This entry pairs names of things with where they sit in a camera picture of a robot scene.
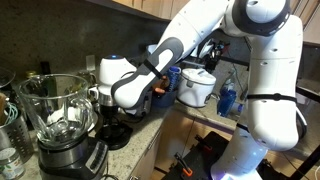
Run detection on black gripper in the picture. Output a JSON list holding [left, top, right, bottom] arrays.
[[99, 93, 118, 128]]

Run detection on clear glass blender jug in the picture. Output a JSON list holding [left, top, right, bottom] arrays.
[[16, 73, 96, 150]]

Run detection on clear glass jar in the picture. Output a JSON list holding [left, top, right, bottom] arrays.
[[77, 69, 100, 103]]

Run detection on black two-slot toaster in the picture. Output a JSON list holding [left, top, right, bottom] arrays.
[[130, 91, 153, 118]]

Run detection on silver black blender base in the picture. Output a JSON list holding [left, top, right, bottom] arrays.
[[36, 134, 110, 180]]

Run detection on wooden lower cabinets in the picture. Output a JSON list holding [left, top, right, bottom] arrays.
[[128, 106, 242, 180]]

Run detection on wooden cabinets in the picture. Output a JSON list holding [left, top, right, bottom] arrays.
[[109, 0, 320, 46], [128, 106, 242, 180]]

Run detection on white lidded pot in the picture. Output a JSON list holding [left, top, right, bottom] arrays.
[[176, 67, 218, 109]]

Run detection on perforated steel utensil holder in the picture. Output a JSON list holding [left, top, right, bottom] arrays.
[[0, 111, 35, 165]]

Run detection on teal whisk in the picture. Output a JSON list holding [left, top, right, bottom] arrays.
[[4, 101, 20, 126]]

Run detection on dish rack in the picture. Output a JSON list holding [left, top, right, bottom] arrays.
[[181, 54, 218, 73]]

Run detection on black robot cart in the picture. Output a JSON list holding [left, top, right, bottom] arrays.
[[161, 130, 234, 180]]

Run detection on wooden spoon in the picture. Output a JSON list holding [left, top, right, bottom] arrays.
[[0, 92, 9, 126]]

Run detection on printed tin can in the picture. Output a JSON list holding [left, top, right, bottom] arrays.
[[0, 147, 26, 180]]

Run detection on blue spray bottle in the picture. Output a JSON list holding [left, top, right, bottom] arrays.
[[216, 78, 239, 119]]

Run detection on white dish in rack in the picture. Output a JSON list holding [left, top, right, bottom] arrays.
[[198, 38, 215, 59]]

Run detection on wooden upper cabinets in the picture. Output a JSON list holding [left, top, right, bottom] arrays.
[[109, 0, 320, 46]]

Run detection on black tripod stand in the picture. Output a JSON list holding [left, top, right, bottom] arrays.
[[289, 84, 320, 180]]

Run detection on white wall outlet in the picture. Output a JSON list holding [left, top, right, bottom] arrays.
[[85, 54, 97, 73]]

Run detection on black clamp orange handle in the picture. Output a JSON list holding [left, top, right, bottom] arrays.
[[173, 151, 195, 178]]

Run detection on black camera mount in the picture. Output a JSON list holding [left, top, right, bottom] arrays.
[[203, 39, 231, 74]]

